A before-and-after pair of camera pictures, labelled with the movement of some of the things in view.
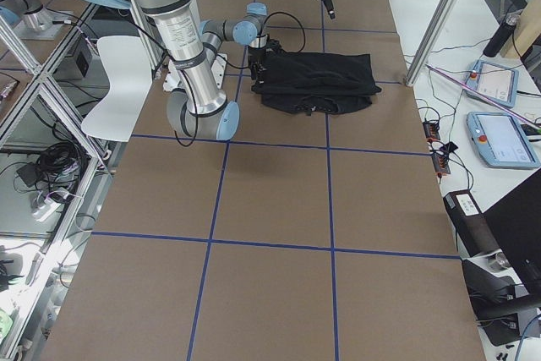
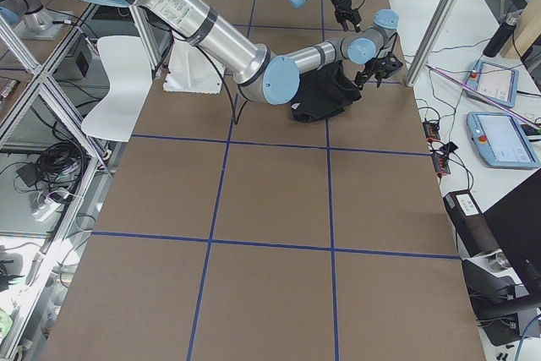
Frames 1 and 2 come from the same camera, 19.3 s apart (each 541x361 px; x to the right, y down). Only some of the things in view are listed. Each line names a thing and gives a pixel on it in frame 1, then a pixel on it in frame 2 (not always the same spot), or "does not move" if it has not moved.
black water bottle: (502, 36) does not move
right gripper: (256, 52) → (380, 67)
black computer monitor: (516, 222) does not move
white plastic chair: (126, 62) does not move
